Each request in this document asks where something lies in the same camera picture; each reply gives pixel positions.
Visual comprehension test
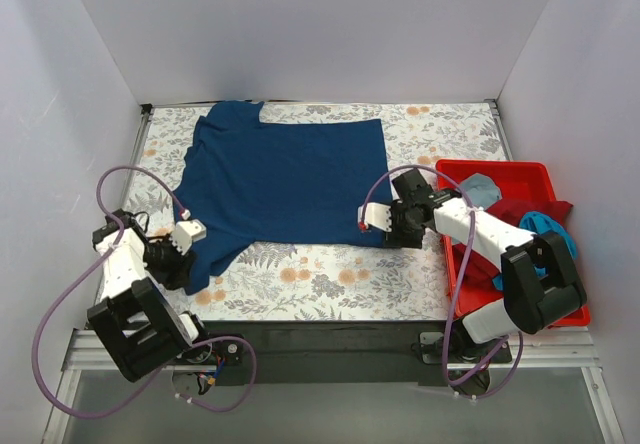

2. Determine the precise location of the navy blue t shirt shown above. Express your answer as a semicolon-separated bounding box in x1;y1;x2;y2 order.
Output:
175;101;392;295

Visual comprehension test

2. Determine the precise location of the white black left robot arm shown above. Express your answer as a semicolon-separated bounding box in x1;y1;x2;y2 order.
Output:
87;209;213;382

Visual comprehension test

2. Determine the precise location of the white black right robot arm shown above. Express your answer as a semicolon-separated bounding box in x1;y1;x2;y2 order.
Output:
359;166;587;362

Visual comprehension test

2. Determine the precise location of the grey t shirt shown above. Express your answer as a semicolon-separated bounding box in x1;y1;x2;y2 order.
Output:
460;173;502;210

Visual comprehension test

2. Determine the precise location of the red t shirt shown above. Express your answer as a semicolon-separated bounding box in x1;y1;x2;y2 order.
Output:
463;198;573;291

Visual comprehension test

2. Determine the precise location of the red plastic bin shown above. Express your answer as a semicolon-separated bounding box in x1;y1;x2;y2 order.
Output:
435;161;592;329

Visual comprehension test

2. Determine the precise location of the floral patterned table mat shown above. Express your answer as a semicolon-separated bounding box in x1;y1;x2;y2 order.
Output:
124;101;511;320

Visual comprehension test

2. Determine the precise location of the teal blue t shirt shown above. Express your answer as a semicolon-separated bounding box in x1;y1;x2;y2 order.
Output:
515;211;578;259

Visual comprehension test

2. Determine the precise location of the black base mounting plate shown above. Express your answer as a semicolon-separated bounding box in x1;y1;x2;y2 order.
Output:
153;319;514;389

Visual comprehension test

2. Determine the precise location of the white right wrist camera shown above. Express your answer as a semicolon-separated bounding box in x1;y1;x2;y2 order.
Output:
358;203;392;232

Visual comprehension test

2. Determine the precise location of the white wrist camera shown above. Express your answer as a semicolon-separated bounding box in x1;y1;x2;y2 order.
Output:
169;209;207;255
358;203;392;232

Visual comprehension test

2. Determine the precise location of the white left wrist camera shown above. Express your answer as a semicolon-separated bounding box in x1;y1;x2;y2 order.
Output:
169;209;207;255

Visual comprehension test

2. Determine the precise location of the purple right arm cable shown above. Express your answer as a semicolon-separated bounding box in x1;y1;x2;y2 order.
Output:
362;164;524;401

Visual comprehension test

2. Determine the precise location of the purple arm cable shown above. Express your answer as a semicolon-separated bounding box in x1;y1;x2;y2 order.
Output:
30;164;259;419
362;164;524;401

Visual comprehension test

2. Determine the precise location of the aluminium frame rail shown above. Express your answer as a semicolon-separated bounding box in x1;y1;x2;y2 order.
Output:
43;331;174;443

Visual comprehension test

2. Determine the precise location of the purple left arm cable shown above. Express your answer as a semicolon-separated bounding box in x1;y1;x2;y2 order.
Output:
30;164;259;419

